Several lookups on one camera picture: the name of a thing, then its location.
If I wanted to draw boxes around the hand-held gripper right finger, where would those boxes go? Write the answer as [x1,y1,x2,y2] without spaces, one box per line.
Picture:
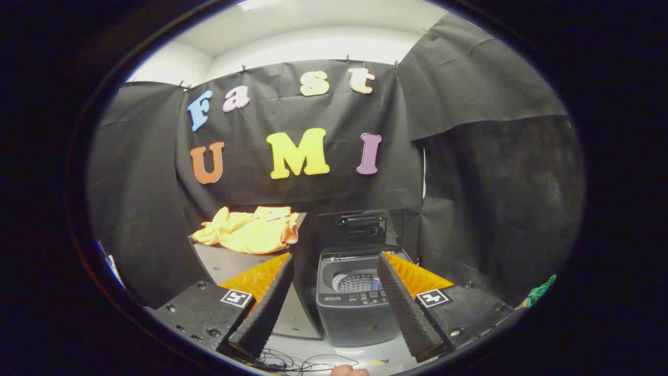
[377,251,515,363]

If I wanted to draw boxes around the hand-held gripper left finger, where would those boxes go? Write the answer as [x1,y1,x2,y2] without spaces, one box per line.
[151,253,295,361]

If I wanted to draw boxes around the grey washing machine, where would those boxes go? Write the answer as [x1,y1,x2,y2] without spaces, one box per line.
[316,245,418,348]

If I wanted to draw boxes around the yellow orange garment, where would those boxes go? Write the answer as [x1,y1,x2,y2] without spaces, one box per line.
[192,206,300,255]

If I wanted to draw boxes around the grey cabinet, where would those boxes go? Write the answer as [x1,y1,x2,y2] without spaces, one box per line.
[187,211,323,340]

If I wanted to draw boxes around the green cloth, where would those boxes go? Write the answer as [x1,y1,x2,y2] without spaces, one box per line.
[526,275,557,308]

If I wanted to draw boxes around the black backdrop cloth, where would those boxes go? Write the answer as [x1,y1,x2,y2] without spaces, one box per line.
[89,13,585,310]

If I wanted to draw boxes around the white and blue equipment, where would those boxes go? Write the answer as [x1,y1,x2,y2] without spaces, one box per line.
[96,239,125,288]

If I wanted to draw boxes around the ceiling light panel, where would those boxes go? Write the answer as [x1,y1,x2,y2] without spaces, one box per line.
[237,0,286,11]

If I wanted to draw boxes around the thin black floor cables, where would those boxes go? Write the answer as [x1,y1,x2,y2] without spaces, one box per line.
[250,347,361,374]

